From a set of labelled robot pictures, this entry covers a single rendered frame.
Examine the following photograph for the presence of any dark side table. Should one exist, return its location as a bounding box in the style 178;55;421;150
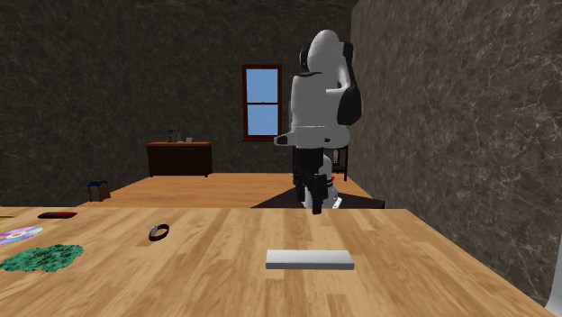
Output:
328;143;350;183

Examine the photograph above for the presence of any red framed window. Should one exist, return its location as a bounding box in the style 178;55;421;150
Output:
241;64;284;142

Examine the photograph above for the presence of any flat grey box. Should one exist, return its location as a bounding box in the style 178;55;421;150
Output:
266;249;356;271

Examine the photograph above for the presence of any dark wooden dresser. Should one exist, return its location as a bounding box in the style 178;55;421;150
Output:
146;129;214;178

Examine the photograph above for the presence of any black wristband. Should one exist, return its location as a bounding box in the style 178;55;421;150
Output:
148;222;171;242

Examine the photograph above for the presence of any small stool with blue top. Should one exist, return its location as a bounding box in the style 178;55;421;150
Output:
86;180;112;203

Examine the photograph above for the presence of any red and black flat case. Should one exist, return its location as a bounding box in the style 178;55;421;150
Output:
37;211;78;220

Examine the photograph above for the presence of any white curved object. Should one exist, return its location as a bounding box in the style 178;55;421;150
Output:
543;234;562;317

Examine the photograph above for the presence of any green crumpled cloth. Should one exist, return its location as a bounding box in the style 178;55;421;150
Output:
0;243;85;274

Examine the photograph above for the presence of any shiny compact disc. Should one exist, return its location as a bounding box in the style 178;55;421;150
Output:
0;225;44;246

